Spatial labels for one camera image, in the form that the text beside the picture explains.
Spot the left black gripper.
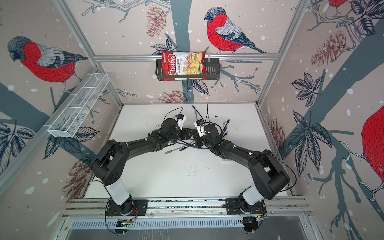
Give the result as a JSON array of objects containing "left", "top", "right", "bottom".
[{"left": 167, "top": 127, "right": 196, "bottom": 143}]

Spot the dark blue ethernet cable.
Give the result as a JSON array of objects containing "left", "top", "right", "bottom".
[{"left": 179, "top": 142, "right": 211, "bottom": 151}]

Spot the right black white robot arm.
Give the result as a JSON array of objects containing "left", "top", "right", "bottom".
[{"left": 194, "top": 120, "right": 290, "bottom": 213}]

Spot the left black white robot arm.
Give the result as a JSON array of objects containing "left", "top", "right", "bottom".
[{"left": 90, "top": 119, "right": 198, "bottom": 207}]

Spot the red cassava chips bag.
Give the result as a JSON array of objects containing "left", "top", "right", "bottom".
[{"left": 161, "top": 51, "right": 207, "bottom": 82}]

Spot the black wall basket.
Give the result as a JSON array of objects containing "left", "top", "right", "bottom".
[{"left": 155, "top": 58, "right": 221, "bottom": 82}]

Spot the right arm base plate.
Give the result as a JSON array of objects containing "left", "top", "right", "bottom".
[{"left": 224, "top": 199, "right": 267, "bottom": 216}]

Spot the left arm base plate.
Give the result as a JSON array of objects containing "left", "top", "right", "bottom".
[{"left": 105, "top": 199, "right": 149, "bottom": 217}]

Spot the white wire mesh shelf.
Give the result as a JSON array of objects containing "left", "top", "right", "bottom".
[{"left": 48, "top": 73, "right": 110, "bottom": 138}]

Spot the aluminium mounting rail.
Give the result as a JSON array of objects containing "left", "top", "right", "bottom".
[{"left": 62, "top": 196, "right": 312, "bottom": 219}]

